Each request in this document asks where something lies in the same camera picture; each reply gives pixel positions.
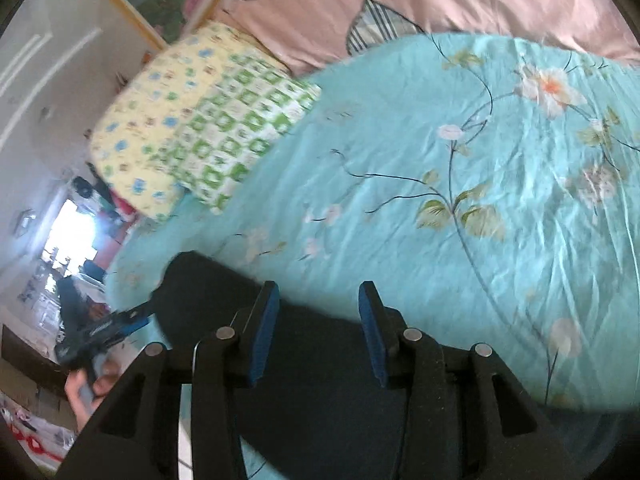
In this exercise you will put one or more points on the bright window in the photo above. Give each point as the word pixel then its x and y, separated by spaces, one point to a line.
pixel 70 235

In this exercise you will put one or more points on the blue floral bed sheet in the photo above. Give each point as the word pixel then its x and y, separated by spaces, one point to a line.
pixel 400 185

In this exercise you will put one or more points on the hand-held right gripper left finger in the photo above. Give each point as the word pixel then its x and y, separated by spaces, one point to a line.
pixel 264 332

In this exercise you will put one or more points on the yellow cartoon print pillow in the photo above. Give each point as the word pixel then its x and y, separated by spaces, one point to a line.
pixel 155 105

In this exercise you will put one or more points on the red cloth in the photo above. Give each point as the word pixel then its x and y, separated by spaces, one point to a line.
pixel 117 225

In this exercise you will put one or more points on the black pants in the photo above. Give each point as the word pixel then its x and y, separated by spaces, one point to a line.
pixel 315 410

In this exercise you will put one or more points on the green checked pillow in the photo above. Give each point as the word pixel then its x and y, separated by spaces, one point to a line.
pixel 235 125

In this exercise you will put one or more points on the person's left hand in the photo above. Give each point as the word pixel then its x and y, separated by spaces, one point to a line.
pixel 82 400

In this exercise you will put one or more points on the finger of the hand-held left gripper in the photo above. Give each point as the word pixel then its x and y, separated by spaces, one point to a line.
pixel 136 316

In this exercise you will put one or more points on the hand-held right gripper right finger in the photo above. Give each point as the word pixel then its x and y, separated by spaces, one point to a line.
pixel 374 335

